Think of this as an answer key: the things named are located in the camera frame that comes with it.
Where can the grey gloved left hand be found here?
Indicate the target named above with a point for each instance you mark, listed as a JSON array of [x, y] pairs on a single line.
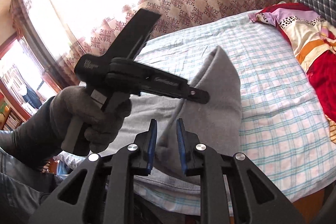
[[80, 124]]

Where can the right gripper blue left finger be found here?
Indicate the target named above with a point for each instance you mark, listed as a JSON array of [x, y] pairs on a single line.
[[144, 157]]

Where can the black sleeved left forearm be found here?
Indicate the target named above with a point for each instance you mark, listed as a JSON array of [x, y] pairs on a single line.
[[24, 153]]

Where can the plaid pink blue bedsheet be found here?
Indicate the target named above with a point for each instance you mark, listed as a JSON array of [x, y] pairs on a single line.
[[283, 128]]

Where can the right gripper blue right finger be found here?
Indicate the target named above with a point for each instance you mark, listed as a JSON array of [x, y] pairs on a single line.
[[187, 141]]

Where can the grey knit pants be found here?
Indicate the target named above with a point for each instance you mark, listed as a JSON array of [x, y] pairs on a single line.
[[216, 123]]

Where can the brown wooden door frame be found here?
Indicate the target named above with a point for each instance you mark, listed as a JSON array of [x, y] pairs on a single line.
[[24, 82]]

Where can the wooden bookshelf with books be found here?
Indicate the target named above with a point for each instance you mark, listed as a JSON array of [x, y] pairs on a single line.
[[12, 113]]

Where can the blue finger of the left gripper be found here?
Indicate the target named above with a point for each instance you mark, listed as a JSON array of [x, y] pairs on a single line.
[[198, 96]]

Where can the colourful red floral quilt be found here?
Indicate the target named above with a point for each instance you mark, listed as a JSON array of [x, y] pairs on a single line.
[[312, 39]]

